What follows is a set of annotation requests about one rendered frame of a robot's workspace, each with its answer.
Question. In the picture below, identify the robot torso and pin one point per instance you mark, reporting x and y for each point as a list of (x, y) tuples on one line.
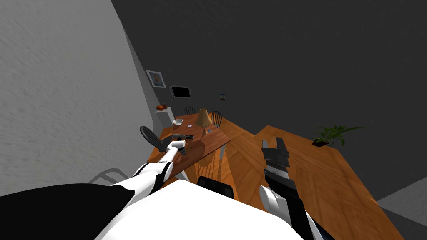
[(200, 216)]

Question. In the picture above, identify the small framed picture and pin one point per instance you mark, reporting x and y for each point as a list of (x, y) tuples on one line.
[(222, 97)]

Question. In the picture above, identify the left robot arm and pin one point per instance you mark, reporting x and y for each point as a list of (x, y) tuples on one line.
[(150, 176)]

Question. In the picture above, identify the black wall screen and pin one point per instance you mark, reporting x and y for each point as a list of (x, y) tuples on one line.
[(180, 91)]

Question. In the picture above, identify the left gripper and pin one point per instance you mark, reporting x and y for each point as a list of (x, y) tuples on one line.
[(182, 151)]

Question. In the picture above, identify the white cabinet with orange items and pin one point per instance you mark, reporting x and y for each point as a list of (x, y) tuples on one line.
[(164, 116)]

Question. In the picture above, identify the black spindle-back chair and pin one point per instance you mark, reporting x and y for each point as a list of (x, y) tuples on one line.
[(189, 110), (217, 118)]

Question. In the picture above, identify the grey framed portrait picture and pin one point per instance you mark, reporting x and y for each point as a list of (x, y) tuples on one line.
[(155, 79)]

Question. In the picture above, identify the black round-back chair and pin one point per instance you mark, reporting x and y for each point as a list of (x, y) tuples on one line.
[(151, 137)]

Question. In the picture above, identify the green potted plant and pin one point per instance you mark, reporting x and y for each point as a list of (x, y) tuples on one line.
[(330, 135)]

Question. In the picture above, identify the white bowl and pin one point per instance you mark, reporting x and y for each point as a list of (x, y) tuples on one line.
[(177, 122)]

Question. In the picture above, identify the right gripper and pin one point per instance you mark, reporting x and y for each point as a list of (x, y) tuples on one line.
[(276, 163)]

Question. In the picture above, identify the brown wooden table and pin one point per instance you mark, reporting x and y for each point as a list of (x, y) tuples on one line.
[(208, 143)]

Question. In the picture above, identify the tan shade table lamp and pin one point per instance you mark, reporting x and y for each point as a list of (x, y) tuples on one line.
[(203, 119)]

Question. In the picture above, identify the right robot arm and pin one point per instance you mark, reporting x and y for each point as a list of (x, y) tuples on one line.
[(283, 201)]

